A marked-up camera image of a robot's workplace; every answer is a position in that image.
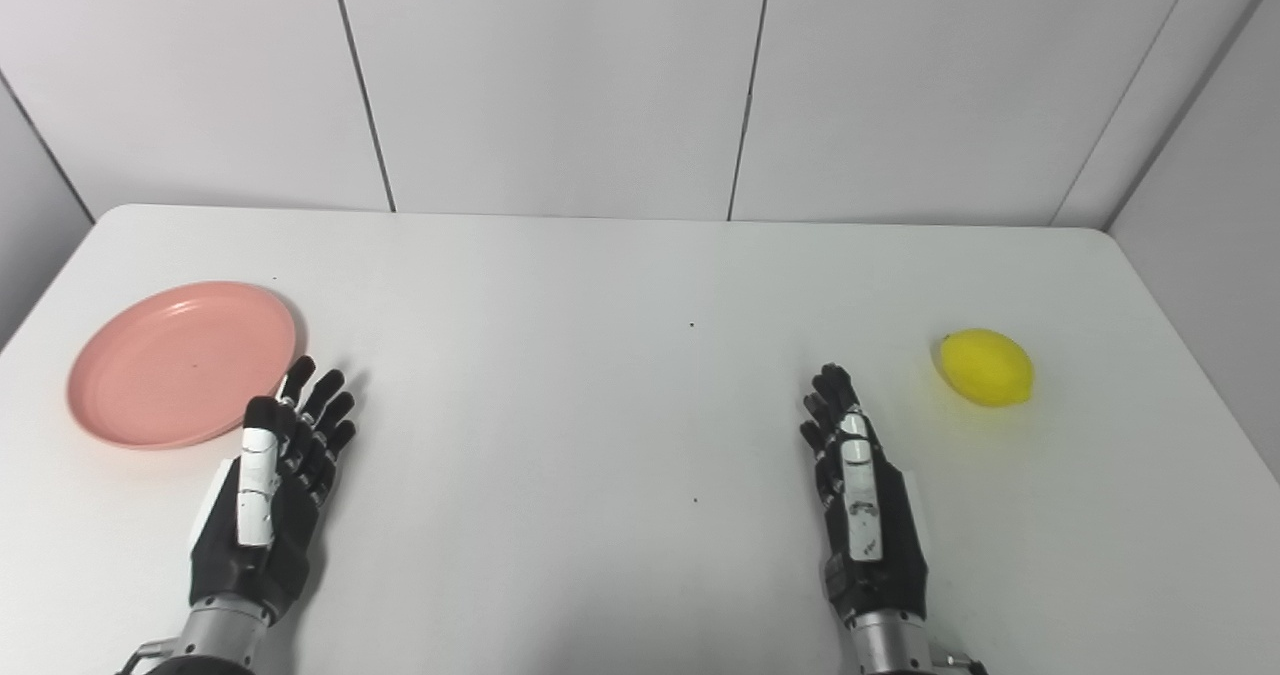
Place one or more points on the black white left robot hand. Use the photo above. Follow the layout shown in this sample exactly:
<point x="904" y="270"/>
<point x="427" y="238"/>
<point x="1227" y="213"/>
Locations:
<point x="260" y="515"/>

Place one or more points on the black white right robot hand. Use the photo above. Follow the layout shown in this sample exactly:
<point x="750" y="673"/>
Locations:
<point x="865" y="515"/>

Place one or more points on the yellow lemon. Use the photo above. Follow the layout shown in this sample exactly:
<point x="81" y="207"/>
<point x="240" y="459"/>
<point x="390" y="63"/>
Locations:
<point x="985" y="367"/>

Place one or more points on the pink round plate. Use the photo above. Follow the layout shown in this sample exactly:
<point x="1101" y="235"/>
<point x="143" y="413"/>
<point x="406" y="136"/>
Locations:
<point x="180" y="365"/>

